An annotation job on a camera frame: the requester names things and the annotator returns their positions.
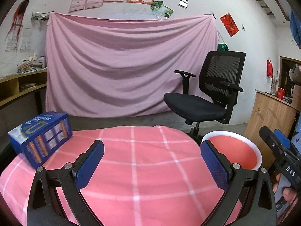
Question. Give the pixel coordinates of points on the wooden shelf desk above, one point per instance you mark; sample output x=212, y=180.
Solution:
x=17, y=86

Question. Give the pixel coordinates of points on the red tassel wall decoration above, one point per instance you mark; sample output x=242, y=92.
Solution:
x=18, y=17

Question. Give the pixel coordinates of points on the wooden cabinet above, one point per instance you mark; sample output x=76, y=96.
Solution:
x=273, y=113

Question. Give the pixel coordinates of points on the pink checked tablecloth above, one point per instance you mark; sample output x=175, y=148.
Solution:
x=147, y=176

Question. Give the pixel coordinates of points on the red hanging lantern ornament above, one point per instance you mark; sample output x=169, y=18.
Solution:
x=269, y=72

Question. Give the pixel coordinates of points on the green photo on wall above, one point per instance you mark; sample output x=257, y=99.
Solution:
x=159, y=9

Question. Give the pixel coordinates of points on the red diamond wall poster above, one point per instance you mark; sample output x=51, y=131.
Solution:
x=229, y=24

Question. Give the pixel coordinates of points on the stack of papers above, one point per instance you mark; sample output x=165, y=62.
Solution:
x=32, y=63

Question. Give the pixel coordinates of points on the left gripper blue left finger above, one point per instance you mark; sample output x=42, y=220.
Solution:
x=44, y=205

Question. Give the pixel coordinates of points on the small black white picture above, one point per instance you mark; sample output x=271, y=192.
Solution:
x=183, y=3

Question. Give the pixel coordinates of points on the blue cardboard box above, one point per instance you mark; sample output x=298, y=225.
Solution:
x=39, y=137

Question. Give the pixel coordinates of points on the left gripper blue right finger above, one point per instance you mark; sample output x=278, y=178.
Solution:
x=258, y=206

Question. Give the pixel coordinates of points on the pink hanging sheet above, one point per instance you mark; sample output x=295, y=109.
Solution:
x=105, y=68

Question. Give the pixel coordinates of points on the black mesh office chair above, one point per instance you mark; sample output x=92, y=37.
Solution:
x=219, y=79

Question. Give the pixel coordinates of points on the red cup on cabinet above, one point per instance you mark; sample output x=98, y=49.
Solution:
x=280, y=93

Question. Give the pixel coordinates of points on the person's right hand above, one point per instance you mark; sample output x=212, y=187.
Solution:
x=289, y=194

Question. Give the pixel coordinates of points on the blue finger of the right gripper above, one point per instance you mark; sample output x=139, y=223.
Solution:
x=273, y=143
x=285, y=141

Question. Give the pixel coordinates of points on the green wall sign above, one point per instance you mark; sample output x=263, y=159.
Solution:
x=222, y=47

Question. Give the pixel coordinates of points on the red white trash bin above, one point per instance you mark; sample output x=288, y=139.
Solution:
x=236, y=148

